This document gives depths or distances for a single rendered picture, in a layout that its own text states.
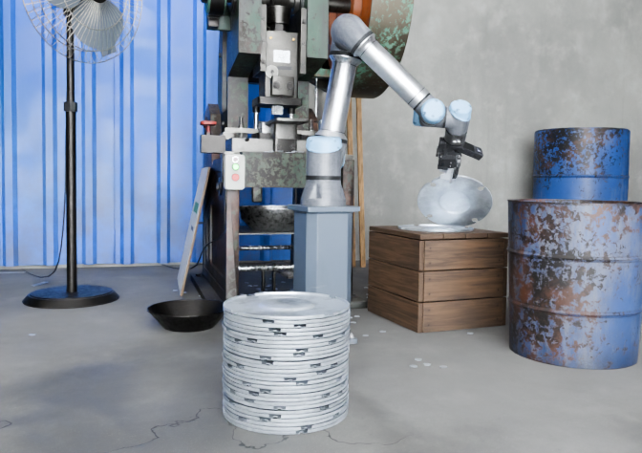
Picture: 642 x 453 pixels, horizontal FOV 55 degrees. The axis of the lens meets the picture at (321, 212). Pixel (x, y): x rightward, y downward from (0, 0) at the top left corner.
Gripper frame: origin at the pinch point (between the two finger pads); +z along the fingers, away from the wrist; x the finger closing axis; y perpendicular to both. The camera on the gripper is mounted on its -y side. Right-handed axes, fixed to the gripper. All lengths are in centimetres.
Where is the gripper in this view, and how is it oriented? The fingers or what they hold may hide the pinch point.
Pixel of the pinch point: (452, 179)
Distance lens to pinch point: 242.0
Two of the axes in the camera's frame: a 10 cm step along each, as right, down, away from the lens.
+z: 0.1, 6.7, 7.4
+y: -10.0, -0.2, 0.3
